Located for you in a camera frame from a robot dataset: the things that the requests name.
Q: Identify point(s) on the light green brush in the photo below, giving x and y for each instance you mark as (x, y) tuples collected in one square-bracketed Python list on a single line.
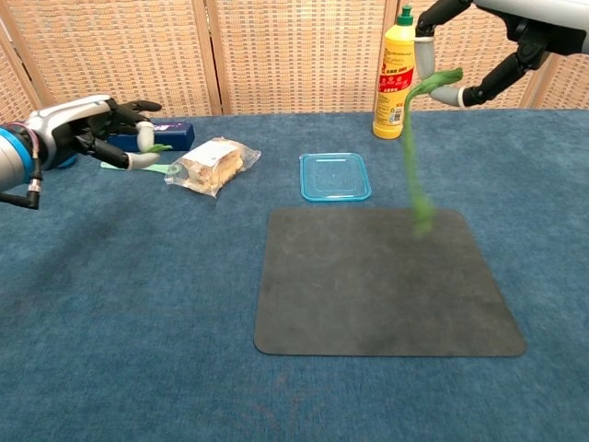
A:
[(158, 168)]

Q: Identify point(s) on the dark blue rectangular box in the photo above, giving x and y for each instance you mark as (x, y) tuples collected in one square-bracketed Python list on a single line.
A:
[(177, 136)]

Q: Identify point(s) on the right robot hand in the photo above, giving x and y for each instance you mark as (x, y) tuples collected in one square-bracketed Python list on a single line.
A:
[(543, 23)]

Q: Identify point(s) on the clear bag of bread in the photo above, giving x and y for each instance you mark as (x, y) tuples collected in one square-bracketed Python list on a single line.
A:
[(214, 168)]

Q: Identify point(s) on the blue table cloth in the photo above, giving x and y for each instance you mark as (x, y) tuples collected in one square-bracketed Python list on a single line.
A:
[(138, 345)]

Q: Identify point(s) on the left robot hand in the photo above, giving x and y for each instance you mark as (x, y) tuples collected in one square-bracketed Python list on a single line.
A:
[(78, 129)]

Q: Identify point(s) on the green rubbery toy strip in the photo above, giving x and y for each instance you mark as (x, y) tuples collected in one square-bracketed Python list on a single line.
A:
[(409, 152)]

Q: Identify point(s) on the blue transparent plastic lid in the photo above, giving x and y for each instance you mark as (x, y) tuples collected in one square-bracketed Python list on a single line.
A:
[(335, 177)]

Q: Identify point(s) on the dark grey square mat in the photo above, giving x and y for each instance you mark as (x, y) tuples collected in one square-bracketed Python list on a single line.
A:
[(382, 294)]

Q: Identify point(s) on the yellow bottle green cap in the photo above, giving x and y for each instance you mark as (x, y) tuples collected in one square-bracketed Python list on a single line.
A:
[(393, 78)]

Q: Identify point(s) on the blue ball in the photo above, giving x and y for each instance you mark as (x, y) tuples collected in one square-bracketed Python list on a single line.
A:
[(69, 162)]

